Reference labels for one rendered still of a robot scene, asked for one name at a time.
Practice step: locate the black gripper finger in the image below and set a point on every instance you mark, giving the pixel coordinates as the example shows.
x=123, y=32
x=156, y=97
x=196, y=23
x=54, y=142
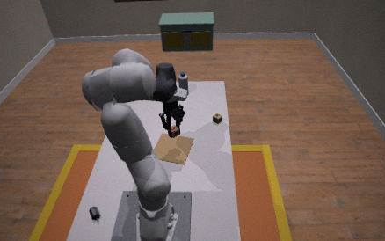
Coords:
x=167, y=123
x=178, y=122

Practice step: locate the tan square mat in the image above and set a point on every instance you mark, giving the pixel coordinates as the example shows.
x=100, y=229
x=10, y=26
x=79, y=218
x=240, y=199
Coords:
x=173, y=150

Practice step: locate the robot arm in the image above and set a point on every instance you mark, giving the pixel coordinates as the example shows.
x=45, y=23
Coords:
x=110, y=89

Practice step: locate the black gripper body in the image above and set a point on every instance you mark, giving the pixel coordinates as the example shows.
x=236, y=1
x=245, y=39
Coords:
x=169, y=106

